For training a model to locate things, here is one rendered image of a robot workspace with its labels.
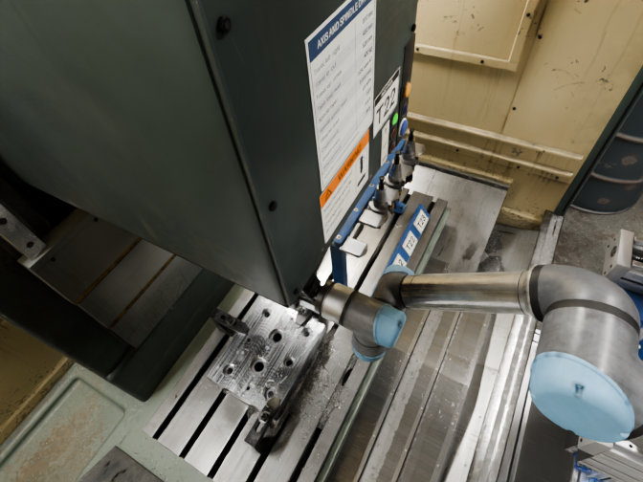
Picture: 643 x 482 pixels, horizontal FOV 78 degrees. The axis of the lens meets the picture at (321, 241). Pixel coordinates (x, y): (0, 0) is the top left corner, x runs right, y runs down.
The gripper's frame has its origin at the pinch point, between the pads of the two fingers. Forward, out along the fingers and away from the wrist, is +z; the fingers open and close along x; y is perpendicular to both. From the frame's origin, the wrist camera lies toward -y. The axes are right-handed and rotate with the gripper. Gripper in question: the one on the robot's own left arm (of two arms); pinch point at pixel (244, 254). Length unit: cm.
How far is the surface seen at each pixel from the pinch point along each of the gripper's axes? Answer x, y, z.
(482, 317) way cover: 48, 68, -56
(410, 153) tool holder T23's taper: 61, 16, -15
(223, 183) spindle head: -12.5, -41.2, -16.9
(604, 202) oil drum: 192, 126, -108
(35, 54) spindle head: -13, -50, 3
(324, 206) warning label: -0.3, -27.0, -20.8
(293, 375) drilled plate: -8.1, 42.0, -11.6
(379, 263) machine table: 42, 51, -16
